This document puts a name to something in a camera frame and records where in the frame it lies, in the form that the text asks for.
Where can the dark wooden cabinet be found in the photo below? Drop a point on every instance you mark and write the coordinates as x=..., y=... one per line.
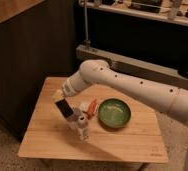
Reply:
x=36, y=44

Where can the wooden side table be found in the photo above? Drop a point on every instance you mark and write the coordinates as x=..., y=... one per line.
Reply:
x=48, y=135

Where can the clear plastic bottle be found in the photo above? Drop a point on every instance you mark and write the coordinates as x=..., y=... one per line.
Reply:
x=83, y=127

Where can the orange carrot toy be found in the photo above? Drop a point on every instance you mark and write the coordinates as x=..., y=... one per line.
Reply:
x=91, y=108

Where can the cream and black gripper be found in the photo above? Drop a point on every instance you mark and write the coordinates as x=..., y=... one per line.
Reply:
x=62, y=104

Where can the green ceramic bowl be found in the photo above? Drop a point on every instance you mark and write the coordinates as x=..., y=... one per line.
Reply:
x=114, y=113

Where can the grey ceramic cup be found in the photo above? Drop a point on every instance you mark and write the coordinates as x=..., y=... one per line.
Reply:
x=73, y=118

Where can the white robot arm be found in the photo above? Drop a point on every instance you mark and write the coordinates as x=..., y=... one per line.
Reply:
x=170, y=100

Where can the metal shelf rack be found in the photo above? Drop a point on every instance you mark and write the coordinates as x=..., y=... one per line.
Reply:
x=145, y=48

